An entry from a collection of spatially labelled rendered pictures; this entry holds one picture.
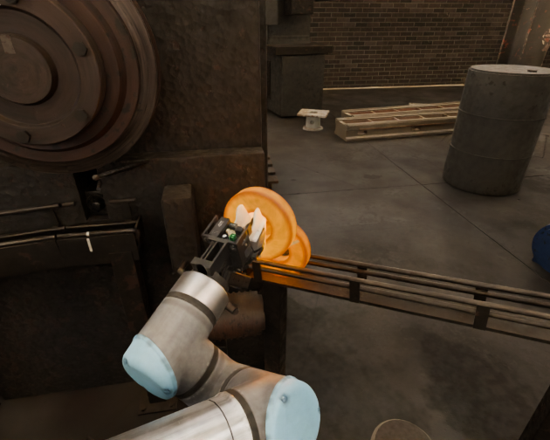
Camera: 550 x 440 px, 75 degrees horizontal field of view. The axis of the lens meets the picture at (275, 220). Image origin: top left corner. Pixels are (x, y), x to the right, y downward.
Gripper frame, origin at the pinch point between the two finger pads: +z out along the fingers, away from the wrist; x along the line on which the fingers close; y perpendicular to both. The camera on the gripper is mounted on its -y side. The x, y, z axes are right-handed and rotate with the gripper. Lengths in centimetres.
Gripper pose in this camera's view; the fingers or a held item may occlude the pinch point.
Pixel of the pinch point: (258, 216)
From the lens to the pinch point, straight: 74.3
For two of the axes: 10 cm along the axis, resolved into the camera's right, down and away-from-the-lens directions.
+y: -1.1, -7.1, -6.9
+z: 4.0, -6.7, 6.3
